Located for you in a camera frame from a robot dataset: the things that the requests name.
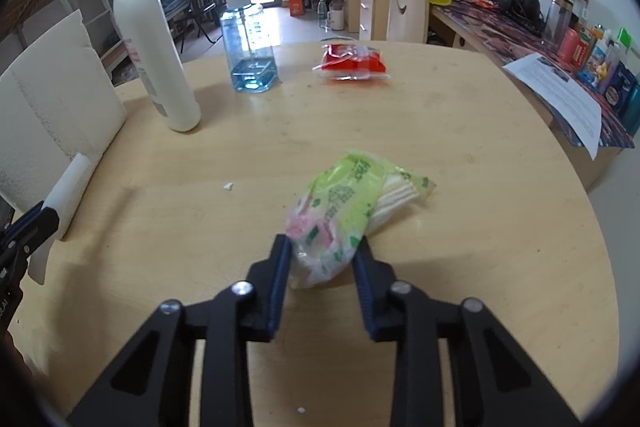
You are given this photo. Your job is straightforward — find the black headphones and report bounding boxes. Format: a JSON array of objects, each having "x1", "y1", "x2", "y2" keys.
[{"x1": 497, "y1": 0, "x2": 545, "y2": 33}]

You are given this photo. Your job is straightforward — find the clear bottle blue liquid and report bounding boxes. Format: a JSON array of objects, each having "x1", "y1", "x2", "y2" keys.
[{"x1": 220, "y1": 0, "x2": 279, "y2": 94}]

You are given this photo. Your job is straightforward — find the green tissue packet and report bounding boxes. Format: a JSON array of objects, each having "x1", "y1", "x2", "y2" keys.
[{"x1": 286, "y1": 150, "x2": 437, "y2": 291}]

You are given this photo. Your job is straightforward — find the red plastic packet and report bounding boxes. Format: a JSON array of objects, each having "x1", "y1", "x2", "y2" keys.
[{"x1": 313, "y1": 43, "x2": 392, "y2": 82}]

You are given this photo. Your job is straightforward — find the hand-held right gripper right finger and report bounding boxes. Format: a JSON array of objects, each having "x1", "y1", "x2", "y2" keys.
[{"x1": 352, "y1": 237, "x2": 583, "y2": 427}]

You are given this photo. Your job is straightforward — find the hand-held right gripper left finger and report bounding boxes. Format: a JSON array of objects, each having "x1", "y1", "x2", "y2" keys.
[{"x1": 67, "y1": 234, "x2": 294, "y2": 427}]

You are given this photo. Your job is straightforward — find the white foam box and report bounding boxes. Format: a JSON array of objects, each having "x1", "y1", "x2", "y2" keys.
[{"x1": 0, "y1": 9, "x2": 128, "y2": 214}]

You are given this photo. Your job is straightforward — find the steel thermos bottle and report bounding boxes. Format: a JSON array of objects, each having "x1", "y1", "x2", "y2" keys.
[{"x1": 544, "y1": 0, "x2": 576, "y2": 43}]

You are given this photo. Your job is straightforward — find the white paper sheet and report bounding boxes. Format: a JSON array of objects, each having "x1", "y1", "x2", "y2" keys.
[{"x1": 502, "y1": 53, "x2": 604, "y2": 160}]

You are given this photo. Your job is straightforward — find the wooden smiley chair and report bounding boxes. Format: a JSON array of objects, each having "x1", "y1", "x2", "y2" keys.
[{"x1": 387, "y1": 0, "x2": 431, "y2": 44}]

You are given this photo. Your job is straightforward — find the white lotion bottle red pump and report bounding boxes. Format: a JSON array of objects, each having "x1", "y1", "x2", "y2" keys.
[{"x1": 109, "y1": 0, "x2": 202, "y2": 133}]

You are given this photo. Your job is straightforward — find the white foam strip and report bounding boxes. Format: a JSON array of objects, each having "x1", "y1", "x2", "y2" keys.
[{"x1": 29, "y1": 153, "x2": 94, "y2": 286}]

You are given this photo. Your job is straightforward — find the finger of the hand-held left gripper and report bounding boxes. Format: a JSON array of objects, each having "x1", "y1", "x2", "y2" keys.
[{"x1": 0, "y1": 202, "x2": 61, "y2": 269}]

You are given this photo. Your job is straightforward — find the black folding chair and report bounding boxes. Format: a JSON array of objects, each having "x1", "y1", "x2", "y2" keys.
[{"x1": 187, "y1": 0, "x2": 224, "y2": 43}]

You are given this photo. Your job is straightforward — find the patterned desk mat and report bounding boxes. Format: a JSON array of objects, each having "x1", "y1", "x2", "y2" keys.
[{"x1": 435, "y1": 1, "x2": 639, "y2": 150}]

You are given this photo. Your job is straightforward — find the long wooden desk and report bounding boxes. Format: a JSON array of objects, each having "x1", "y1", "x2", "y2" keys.
[{"x1": 427, "y1": 1, "x2": 639, "y2": 194}]

